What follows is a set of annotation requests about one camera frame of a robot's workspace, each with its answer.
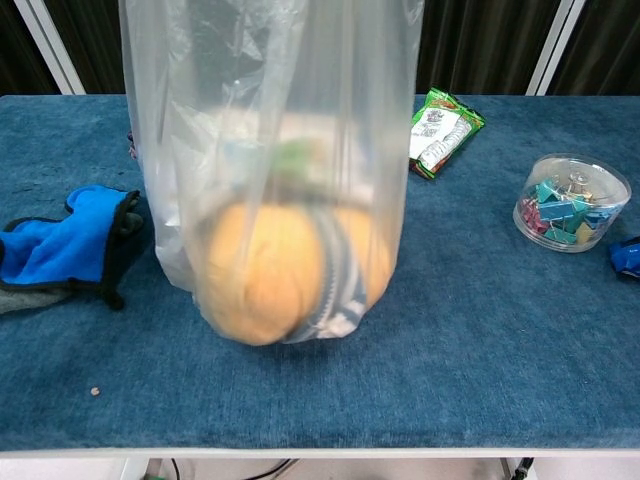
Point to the blue white striped sock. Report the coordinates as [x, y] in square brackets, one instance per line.
[340, 260]

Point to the orange plush toy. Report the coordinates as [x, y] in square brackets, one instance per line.
[265, 270]

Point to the small green printed carton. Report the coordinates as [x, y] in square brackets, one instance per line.
[295, 157]

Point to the clear plastic bag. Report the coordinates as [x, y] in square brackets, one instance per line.
[300, 75]

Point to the green white snack packet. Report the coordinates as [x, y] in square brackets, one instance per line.
[440, 135]

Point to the blue felt table cover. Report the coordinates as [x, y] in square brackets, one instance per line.
[450, 350]

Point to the black curtain panel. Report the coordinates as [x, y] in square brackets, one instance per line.
[475, 50]
[15, 50]
[610, 50]
[95, 50]

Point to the clear tub of binder clips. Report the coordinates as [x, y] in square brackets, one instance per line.
[570, 205]

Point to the blue grey cleaning mitt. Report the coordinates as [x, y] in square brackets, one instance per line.
[55, 245]

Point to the small beige crumb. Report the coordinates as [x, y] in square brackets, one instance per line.
[94, 391]

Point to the blue foil packet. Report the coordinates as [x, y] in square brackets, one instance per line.
[627, 257]

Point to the white frame post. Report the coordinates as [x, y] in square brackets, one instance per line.
[50, 50]
[555, 50]

